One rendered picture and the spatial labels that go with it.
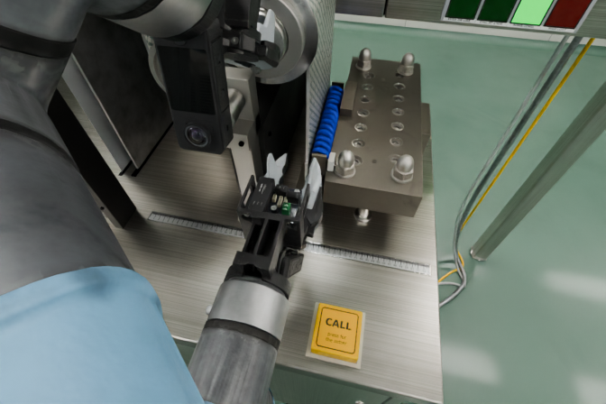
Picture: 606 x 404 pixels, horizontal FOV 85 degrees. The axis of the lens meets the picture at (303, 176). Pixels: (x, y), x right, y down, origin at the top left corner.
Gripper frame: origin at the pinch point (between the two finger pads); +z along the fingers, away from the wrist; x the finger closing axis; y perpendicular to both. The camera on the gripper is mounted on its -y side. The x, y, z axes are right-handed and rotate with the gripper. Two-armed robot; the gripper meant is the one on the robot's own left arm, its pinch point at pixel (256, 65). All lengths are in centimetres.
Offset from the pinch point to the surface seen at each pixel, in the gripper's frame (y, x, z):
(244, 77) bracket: -1.4, 2.3, 2.6
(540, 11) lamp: 19, -43, 31
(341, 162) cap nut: -11.9, -11.7, 12.7
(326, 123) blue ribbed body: -6.3, -7.5, 22.2
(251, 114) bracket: -6.1, 1.9, 5.8
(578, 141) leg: -2, -78, 70
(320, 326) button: -36.1, -12.8, 4.9
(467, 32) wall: 83, -91, 282
